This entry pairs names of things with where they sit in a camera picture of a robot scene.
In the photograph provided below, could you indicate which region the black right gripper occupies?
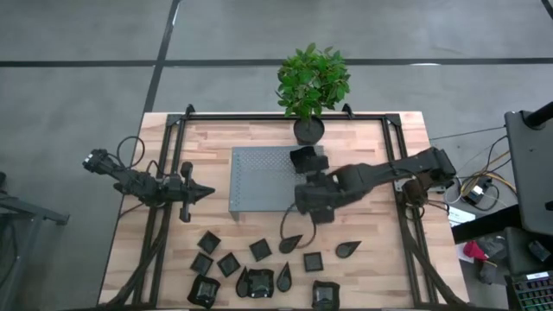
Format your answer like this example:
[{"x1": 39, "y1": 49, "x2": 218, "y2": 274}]
[{"x1": 296, "y1": 170, "x2": 342, "y2": 225}]

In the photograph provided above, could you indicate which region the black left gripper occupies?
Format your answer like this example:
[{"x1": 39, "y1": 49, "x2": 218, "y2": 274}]
[{"x1": 163, "y1": 162, "x2": 216, "y2": 224}]

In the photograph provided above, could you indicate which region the black wavy square bowl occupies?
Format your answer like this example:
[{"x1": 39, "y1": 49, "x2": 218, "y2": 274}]
[
  {"x1": 246, "y1": 268, "x2": 276, "y2": 300},
  {"x1": 187, "y1": 274, "x2": 222, "y2": 309},
  {"x1": 311, "y1": 280, "x2": 341, "y2": 311},
  {"x1": 289, "y1": 145, "x2": 330, "y2": 175}
]

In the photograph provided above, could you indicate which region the small black square plate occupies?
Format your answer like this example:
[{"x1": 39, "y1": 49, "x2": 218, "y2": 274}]
[
  {"x1": 248, "y1": 238, "x2": 273, "y2": 263},
  {"x1": 196, "y1": 230, "x2": 222, "y2": 256},
  {"x1": 302, "y1": 251, "x2": 325, "y2": 273},
  {"x1": 215, "y1": 251, "x2": 242, "y2": 278},
  {"x1": 189, "y1": 251, "x2": 215, "y2": 276}
]

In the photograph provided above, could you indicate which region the small black teardrop plate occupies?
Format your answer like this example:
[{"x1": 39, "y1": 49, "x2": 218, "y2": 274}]
[
  {"x1": 334, "y1": 240, "x2": 362, "y2": 259},
  {"x1": 235, "y1": 266, "x2": 251, "y2": 299},
  {"x1": 276, "y1": 261, "x2": 293, "y2": 294},
  {"x1": 278, "y1": 234, "x2": 304, "y2": 255}
]

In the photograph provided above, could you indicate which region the black plant pot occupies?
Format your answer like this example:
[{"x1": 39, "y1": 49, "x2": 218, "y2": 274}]
[{"x1": 292, "y1": 115, "x2": 326, "y2": 146}]

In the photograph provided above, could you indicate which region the grey perforated metal shelf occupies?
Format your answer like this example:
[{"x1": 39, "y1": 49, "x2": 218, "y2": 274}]
[{"x1": 227, "y1": 145, "x2": 325, "y2": 222}]

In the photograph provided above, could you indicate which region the green leafy artificial plant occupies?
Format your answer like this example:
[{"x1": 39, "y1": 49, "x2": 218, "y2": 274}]
[{"x1": 275, "y1": 41, "x2": 352, "y2": 122}]

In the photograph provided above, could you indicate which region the white paper sheet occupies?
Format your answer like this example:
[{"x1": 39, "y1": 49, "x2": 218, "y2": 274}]
[{"x1": 447, "y1": 206, "x2": 476, "y2": 226}]

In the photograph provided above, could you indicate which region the black power supply box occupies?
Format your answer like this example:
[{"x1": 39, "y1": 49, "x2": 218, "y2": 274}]
[{"x1": 460, "y1": 183, "x2": 487, "y2": 207}]

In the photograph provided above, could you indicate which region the red object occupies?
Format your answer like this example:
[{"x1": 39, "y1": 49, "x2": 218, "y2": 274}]
[{"x1": 461, "y1": 239, "x2": 489, "y2": 263}]

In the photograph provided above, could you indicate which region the black side desk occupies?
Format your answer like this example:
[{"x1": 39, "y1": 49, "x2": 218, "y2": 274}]
[{"x1": 451, "y1": 203, "x2": 522, "y2": 244}]

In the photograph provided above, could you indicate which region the dark grey crumpled bag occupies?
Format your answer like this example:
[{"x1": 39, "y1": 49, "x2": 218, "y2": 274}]
[{"x1": 474, "y1": 235, "x2": 506, "y2": 286}]

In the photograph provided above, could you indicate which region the black desk mat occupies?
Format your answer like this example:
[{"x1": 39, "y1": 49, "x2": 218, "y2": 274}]
[{"x1": 503, "y1": 226, "x2": 553, "y2": 277}]

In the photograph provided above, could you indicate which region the grey metal cart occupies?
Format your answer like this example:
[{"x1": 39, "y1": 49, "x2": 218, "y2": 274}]
[{"x1": 504, "y1": 110, "x2": 553, "y2": 237}]

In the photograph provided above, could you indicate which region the black cart pole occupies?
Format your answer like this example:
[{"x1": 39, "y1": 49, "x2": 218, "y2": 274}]
[{"x1": 520, "y1": 100, "x2": 553, "y2": 130}]

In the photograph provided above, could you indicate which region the small black device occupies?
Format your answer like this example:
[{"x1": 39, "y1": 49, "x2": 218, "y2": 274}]
[{"x1": 527, "y1": 239, "x2": 552, "y2": 263}]

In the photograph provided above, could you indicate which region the backlit computer keyboard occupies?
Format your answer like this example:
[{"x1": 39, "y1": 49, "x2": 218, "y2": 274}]
[{"x1": 504, "y1": 270, "x2": 553, "y2": 311}]

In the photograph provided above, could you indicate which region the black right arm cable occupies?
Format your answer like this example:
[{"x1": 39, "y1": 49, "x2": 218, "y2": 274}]
[{"x1": 279, "y1": 202, "x2": 317, "y2": 254}]

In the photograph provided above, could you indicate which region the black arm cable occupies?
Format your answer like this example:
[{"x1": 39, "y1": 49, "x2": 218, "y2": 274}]
[
  {"x1": 115, "y1": 136, "x2": 174, "y2": 178},
  {"x1": 279, "y1": 202, "x2": 317, "y2": 254}
]

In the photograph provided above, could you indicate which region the black aluminium rig frame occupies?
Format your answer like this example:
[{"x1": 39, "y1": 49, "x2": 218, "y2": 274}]
[{"x1": 97, "y1": 103, "x2": 466, "y2": 311}]

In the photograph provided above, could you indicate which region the thin black power cable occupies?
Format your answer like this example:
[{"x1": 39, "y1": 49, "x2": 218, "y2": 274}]
[{"x1": 117, "y1": 201, "x2": 146, "y2": 218}]

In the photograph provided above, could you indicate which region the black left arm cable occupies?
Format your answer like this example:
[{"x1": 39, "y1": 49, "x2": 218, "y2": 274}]
[{"x1": 115, "y1": 136, "x2": 174, "y2": 178}]

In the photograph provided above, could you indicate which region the thin grey cable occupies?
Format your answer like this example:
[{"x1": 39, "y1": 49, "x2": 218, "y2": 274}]
[{"x1": 429, "y1": 124, "x2": 506, "y2": 142}]

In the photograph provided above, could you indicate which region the grey metal table frame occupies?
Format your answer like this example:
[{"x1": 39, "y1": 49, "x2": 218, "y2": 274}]
[{"x1": 0, "y1": 171, "x2": 70, "y2": 311}]

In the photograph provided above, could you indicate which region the yellow cable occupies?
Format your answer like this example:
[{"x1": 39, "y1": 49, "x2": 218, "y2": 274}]
[{"x1": 457, "y1": 149, "x2": 518, "y2": 195}]

